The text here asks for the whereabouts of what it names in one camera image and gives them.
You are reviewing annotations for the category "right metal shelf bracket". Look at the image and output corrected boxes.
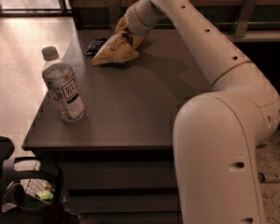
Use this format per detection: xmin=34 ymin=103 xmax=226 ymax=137
xmin=231 ymin=0 xmax=258 ymax=38

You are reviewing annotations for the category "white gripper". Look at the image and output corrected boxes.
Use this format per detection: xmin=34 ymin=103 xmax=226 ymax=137
xmin=125 ymin=3 xmax=153 ymax=35

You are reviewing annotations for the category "wire mesh basket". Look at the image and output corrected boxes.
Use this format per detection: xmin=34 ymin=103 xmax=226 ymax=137
xmin=21 ymin=161 xmax=55 ymax=203

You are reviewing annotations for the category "dark blue rxbar wrapper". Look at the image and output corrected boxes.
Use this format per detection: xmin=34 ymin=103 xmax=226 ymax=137
xmin=85 ymin=37 xmax=107 ymax=56

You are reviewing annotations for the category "brown sea salt chip bag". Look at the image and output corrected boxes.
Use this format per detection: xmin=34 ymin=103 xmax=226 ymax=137
xmin=91 ymin=17 xmax=145 ymax=65

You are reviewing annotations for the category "grey drawer cabinet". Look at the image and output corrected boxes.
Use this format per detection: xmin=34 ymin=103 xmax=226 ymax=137
xmin=23 ymin=30 xmax=209 ymax=224

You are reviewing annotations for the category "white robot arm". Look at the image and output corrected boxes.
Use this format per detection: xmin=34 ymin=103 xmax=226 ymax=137
xmin=125 ymin=0 xmax=280 ymax=224

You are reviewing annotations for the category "metal shelf bracket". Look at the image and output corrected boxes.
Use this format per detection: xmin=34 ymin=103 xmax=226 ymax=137
xmin=231 ymin=0 xmax=258 ymax=38
xmin=107 ymin=0 xmax=121 ymax=30

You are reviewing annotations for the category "clear tea water bottle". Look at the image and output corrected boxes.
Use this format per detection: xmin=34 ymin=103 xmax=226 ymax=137
xmin=42 ymin=46 xmax=85 ymax=122

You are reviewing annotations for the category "white power strip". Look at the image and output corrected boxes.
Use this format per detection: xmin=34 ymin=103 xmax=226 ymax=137
xmin=259 ymin=173 xmax=280 ymax=184

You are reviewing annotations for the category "grey wall shelf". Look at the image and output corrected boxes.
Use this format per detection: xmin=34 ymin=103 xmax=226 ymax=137
xmin=225 ymin=31 xmax=280 ymax=43

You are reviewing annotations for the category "left metal shelf bracket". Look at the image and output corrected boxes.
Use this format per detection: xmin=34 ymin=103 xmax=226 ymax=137
xmin=107 ymin=0 xmax=121 ymax=30

